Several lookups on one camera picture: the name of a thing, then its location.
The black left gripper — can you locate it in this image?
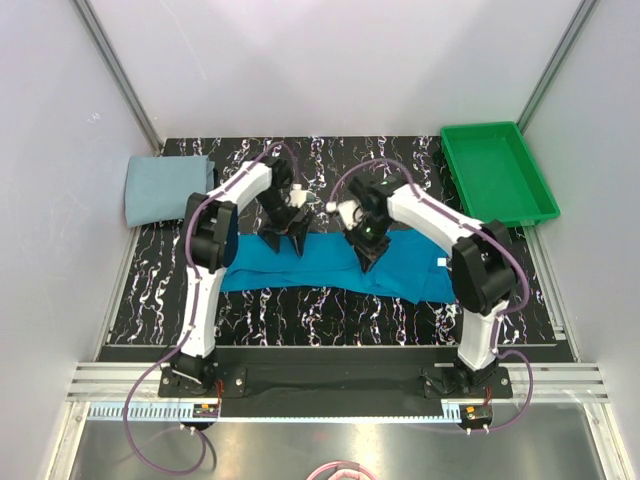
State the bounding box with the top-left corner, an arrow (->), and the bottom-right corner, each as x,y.
256,188 -> 313,257

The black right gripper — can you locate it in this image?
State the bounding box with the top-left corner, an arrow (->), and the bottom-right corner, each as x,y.
343,212 -> 394,273

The bright blue t shirt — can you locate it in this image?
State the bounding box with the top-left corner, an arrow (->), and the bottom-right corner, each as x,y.
221,230 -> 455,304

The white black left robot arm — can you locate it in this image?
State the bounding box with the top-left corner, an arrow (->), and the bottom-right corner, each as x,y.
165,153 -> 313,396

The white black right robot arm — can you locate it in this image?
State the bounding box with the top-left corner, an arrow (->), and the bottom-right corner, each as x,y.
331,175 -> 526,398

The folded light blue t shirt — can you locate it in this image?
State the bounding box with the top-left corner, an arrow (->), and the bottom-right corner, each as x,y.
124,155 -> 217,228

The green plastic bin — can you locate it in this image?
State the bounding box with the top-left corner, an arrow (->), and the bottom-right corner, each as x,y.
440,121 -> 560,228

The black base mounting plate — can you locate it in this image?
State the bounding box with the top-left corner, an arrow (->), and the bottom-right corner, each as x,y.
157,364 -> 513,401

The right orange connector block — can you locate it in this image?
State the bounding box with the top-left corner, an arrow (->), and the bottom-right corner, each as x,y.
461,404 -> 493,424

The orange connector block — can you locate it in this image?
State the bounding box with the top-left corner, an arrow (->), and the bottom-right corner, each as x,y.
193,403 -> 220,418
461,404 -> 493,424

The left orange connector block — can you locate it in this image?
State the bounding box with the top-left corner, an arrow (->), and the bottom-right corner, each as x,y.
193,403 -> 220,418

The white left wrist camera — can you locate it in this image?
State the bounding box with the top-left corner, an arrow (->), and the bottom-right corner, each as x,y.
288,183 -> 316,208

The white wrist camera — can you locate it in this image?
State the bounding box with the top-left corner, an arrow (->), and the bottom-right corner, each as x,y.
288,183 -> 316,208
325,200 -> 363,230

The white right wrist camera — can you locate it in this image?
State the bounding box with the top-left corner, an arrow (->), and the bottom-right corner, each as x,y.
325,200 -> 363,230

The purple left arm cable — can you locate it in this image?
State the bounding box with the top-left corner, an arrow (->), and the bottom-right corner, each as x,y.
122,142 -> 304,474

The pink cable coil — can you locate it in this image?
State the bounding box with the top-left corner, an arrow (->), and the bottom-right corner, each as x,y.
305,462 -> 376,480

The white slotted cable duct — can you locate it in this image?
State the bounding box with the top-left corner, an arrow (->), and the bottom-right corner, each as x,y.
87,403 -> 469,422

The aluminium frame rail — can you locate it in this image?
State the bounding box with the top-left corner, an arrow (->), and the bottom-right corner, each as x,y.
67,363 -> 608,403

